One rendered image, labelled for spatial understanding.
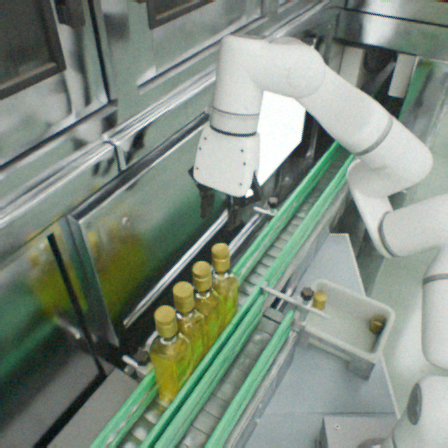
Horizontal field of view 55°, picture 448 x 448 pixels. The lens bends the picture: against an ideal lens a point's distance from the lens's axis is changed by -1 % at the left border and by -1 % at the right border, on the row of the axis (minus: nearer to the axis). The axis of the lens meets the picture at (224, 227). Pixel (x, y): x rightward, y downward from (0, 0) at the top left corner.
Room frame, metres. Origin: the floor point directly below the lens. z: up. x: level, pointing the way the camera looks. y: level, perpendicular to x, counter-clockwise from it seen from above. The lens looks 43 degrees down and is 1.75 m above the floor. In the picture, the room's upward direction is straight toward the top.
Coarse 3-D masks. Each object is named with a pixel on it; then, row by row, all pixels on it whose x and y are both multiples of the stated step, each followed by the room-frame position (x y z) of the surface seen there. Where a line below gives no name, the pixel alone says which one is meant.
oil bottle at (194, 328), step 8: (176, 312) 0.48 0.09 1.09; (200, 312) 0.49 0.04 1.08; (176, 320) 0.46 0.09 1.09; (184, 320) 0.46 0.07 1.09; (192, 320) 0.46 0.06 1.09; (200, 320) 0.47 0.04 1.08; (184, 328) 0.45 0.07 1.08; (192, 328) 0.45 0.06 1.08; (200, 328) 0.47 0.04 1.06; (192, 336) 0.45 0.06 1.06; (200, 336) 0.47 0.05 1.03; (192, 344) 0.45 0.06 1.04; (200, 344) 0.47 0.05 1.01; (192, 352) 0.44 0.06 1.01; (200, 352) 0.46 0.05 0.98; (192, 360) 0.44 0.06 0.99; (200, 360) 0.46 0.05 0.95
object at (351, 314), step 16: (320, 288) 0.76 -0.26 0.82; (336, 288) 0.75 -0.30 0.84; (336, 304) 0.73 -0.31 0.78; (352, 304) 0.72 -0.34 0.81; (368, 304) 0.70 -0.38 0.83; (384, 304) 0.69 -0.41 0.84; (320, 320) 0.69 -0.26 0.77; (336, 320) 0.69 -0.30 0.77; (352, 320) 0.69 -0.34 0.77; (368, 320) 0.69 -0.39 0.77; (320, 336) 0.60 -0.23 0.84; (336, 336) 0.64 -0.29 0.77; (352, 336) 0.64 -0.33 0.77; (368, 336) 0.64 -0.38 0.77; (384, 336) 0.59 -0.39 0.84; (368, 352) 0.59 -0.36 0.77
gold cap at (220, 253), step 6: (216, 246) 0.58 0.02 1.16; (222, 246) 0.58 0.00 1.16; (216, 252) 0.57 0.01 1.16; (222, 252) 0.57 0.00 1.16; (228, 252) 0.57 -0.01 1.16; (216, 258) 0.56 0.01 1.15; (222, 258) 0.56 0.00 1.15; (228, 258) 0.57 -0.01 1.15; (216, 264) 0.56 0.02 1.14; (222, 264) 0.56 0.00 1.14; (228, 264) 0.57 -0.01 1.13; (222, 270) 0.56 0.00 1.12
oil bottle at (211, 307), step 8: (208, 296) 0.52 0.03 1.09; (216, 296) 0.52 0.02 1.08; (200, 304) 0.50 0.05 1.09; (208, 304) 0.50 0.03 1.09; (216, 304) 0.52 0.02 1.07; (208, 312) 0.49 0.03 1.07; (216, 312) 0.52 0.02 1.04; (208, 320) 0.49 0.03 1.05; (216, 320) 0.51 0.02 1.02; (208, 328) 0.49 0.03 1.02; (216, 328) 0.51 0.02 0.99; (208, 336) 0.49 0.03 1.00; (216, 336) 0.51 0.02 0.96; (208, 344) 0.49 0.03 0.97; (208, 352) 0.49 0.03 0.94
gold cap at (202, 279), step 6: (198, 264) 0.54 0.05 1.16; (204, 264) 0.54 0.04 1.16; (192, 270) 0.52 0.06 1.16; (198, 270) 0.52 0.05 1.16; (204, 270) 0.52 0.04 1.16; (210, 270) 0.52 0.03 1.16; (198, 276) 0.51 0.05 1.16; (204, 276) 0.51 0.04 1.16; (210, 276) 0.52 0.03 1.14; (198, 282) 0.51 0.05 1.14; (204, 282) 0.51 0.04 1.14; (210, 282) 0.52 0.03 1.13; (198, 288) 0.51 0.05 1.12; (204, 288) 0.51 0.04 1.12
